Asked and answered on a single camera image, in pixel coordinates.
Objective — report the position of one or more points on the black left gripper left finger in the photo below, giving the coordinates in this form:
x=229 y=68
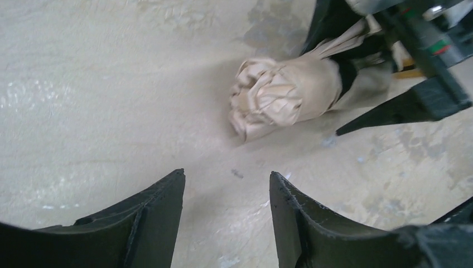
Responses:
x=139 y=231

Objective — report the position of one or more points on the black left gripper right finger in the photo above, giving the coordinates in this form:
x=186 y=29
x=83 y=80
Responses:
x=309 y=234

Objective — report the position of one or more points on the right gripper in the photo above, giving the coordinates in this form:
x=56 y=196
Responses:
x=412 y=23

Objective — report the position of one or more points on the beige folding umbrella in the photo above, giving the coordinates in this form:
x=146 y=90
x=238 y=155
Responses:
x=349 y=67

